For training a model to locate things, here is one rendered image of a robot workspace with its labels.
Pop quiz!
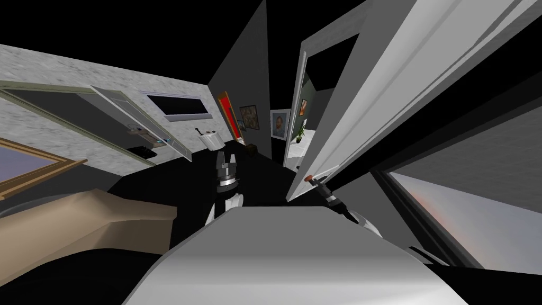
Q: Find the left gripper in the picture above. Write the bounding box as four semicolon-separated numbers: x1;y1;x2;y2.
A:
215;150;239;182

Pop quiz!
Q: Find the white sink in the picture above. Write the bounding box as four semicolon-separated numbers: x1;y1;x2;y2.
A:
195;128;226;151

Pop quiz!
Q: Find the red picture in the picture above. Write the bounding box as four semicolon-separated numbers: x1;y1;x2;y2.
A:
216;91;245;143

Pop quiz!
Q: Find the dark brown picture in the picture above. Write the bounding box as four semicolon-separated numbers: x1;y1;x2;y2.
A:
239;104;260;131

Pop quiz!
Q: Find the potted plant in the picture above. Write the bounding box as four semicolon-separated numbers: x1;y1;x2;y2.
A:
294;119;307;145

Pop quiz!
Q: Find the portrait picture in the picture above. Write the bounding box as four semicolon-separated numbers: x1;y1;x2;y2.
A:
270;108;291;140

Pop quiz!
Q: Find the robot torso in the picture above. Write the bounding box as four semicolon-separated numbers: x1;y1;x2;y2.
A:
122;205;471;305

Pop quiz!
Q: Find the green framed grey door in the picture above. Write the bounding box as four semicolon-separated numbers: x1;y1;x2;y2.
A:
90;85;194;163

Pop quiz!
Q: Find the white door leaf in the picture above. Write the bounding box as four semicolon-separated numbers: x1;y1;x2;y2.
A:
286;0;542;202

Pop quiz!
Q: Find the beige sofa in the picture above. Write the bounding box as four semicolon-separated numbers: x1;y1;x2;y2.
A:
0;188;178;290

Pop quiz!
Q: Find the gold framed picture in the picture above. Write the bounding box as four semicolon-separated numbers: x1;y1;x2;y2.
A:
0;137;88;201

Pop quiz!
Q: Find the dark wall window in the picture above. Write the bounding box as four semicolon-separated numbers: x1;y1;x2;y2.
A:
141;92;213;123

